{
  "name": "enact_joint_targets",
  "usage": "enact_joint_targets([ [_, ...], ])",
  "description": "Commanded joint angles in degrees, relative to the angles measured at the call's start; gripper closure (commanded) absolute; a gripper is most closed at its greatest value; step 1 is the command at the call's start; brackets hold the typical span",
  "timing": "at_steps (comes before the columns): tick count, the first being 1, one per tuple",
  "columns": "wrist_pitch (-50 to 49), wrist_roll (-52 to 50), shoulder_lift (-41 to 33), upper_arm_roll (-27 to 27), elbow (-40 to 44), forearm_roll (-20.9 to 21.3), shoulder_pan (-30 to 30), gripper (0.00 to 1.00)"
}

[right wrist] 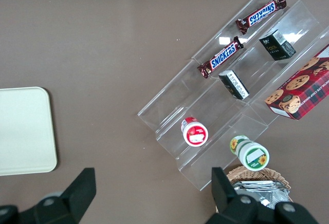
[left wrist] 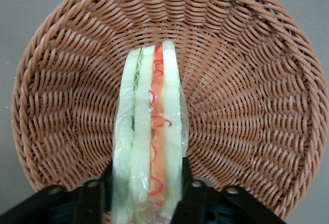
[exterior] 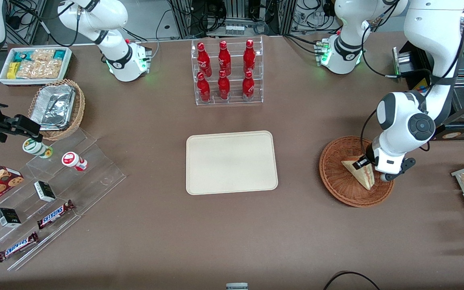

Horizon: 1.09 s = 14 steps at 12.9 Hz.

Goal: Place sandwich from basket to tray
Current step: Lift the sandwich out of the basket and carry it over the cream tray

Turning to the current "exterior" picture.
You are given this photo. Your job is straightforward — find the aluminium foil container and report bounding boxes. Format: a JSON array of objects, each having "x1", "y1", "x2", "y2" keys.
[{"x1": 30, "y1": 84, "x2": 76, "y2": 131}]

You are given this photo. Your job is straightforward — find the clear acrylic bottle rack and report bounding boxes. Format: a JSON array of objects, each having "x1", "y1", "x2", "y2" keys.
[{"x1": 191, "y1": 36, "x2": 264, "y2": 106}]

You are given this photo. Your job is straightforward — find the beige rectangular tray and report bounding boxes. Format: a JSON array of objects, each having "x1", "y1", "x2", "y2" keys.
[{"x1": 186, "y1": 130, "x2": 279, "y2": 196}]

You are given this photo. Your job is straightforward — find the black food warmer appliance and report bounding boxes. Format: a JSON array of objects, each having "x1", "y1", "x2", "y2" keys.
[{"x1": 392, "y1": 38, "x2": 464, "y2": 141}]

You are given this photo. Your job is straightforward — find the white snack box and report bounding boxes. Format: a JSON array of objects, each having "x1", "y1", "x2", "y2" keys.
[{"x1": 0, "y1": 46, "x2": 73, "y2": 86}]

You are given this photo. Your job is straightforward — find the red white yogurt bottle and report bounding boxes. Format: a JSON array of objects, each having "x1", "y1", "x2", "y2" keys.
[{"x1": 62, "y1": 151, "x2": 88, "y2": 172}]

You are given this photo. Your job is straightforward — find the triangle sandwich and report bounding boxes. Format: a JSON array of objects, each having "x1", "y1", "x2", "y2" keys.
[{"x1": 341, "y1": 156, "x2": 375, "y2": 191}]

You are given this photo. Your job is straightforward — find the aluminium frame rack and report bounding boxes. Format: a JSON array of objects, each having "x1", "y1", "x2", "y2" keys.
[{"x1": 170, "y1": 0, "x2": 297, "y2": 39}]

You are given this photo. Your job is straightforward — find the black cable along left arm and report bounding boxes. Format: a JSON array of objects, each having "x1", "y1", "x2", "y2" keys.
[{"x1": 360, "y1": 16, "x2": 464, "y2": 157}]

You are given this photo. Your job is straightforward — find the green white yogurt bottle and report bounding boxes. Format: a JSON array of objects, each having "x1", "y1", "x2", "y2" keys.
[{"x1": 23, "y1": 138, "x2": 54, "y2": 159}]

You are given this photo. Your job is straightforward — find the wicker basket holding foil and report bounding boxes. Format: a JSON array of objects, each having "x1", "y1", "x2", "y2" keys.
[{"x1": 28, "y1": 79, "x2": 86, "y2": 141}]

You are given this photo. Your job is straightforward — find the black looped table cable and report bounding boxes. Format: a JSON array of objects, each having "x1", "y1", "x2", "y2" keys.
[{"x1": 323, "y1": 271, "x2": 381, "y2": 290}]

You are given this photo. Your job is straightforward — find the clear cracker bag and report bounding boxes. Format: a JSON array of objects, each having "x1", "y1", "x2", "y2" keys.
[
  {"x1": 31, "y1": 48, "x2": 55, "y2": 62},
  {"x1": 17, "y1": 60, "x2": 63, "y2": 80}
]

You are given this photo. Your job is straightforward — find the round brown wicker basket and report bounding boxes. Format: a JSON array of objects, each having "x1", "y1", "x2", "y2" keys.
[{"x1": 319, "y1": 136, "x2": 395, "y2": 208}]

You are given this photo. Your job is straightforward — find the clear acrylic step display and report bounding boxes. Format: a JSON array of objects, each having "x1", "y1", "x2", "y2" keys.
[{"x1": 0, "y1": 128, "x2": 127, "y2": 271}]

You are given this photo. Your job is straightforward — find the red cola bottle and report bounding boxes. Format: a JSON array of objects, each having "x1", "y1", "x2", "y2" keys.
[
  {"x1": 217, "y1": 70, "x2": 231, "y2": 100},
  {"x1": 197, "y1": 72, "x2": 211, "y2": 102},
  {"x1": 218, "y1": 40, "x2": 232, "y2": 76},
  {"x1": 243, "y1": 39, "x2": 257, "y2": 74},
  {"x1": 198, "y1": 42, "x2": 212, "y2": 77},
  {"x1": 242, "y1": 70, "x2": 255, "y2": 101}
]

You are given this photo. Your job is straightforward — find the snickers chocolate bar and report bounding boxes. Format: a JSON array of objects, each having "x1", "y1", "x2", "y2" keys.
[
  {"x1": 37, "y1": 200, "x2": 76, "y2": 230},
  {"x1": 0, "y1": 232, "x2": 39, "y2": 263}
]

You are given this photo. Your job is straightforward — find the small black box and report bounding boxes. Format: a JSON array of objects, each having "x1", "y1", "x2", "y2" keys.
[
  {"x1": 34, "y1": 181, "x2": 56, "y2": 202},
  {"x1": 0, "y1": 208, "x2": 22, "y2": 228}
]

